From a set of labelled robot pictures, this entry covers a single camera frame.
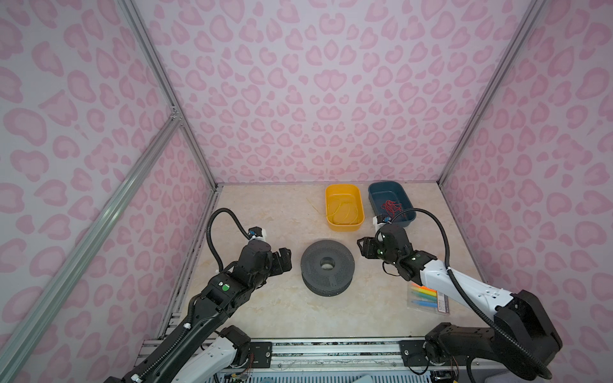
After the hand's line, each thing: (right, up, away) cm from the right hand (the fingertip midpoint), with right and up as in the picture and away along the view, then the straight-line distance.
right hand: (363, 240), depth 85 cm
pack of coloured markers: (+22, -21, -1) cm, 30 cm away
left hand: (-28, -2, -10) cm, 29 cm away
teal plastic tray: (+18, +15, +28) cm, 36 cm away
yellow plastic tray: (-3, +11, +26) cm, 29 cm away
